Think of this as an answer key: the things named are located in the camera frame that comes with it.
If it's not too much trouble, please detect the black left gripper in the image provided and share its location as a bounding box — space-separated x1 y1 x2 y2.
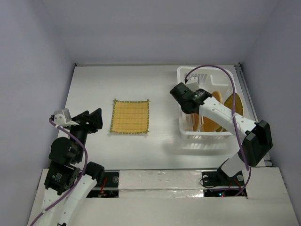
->
69 107 103 160

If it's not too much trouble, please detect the round orange woven plate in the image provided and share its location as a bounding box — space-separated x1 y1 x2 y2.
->
191 113 203 132

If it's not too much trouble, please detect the square woven bamboo plate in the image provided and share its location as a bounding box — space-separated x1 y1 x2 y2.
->
109 99 150 135

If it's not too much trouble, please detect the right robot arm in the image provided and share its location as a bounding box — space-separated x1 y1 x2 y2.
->
170 82 273 185

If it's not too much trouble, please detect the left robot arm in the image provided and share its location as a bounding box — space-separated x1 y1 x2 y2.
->
31 108 105 226

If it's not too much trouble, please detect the white plastic dish rack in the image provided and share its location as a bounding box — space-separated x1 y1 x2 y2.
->
177 66 233 139

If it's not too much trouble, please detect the middle orange woven plate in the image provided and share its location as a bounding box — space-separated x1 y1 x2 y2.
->
202 91 222 132

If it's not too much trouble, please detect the yellow woven fan plate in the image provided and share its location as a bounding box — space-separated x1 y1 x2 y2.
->
221 92 245 132

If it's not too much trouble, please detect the silver foil covered panel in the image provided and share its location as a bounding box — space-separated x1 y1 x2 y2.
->
118 170 204 199

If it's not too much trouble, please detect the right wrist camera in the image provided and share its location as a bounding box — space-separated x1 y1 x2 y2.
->
185 77 199 92

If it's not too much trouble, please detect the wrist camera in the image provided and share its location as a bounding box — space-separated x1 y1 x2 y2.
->
53 108 79 128
185 77 199 92

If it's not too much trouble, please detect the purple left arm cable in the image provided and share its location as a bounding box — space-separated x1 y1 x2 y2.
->
29 117 90 226

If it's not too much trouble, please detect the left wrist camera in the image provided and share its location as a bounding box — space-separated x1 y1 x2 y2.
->
53 108 79 128

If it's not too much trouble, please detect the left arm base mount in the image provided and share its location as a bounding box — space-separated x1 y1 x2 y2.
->
87 171 119 198

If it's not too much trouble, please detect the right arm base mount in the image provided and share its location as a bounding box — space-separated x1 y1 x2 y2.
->
200 169 245 188

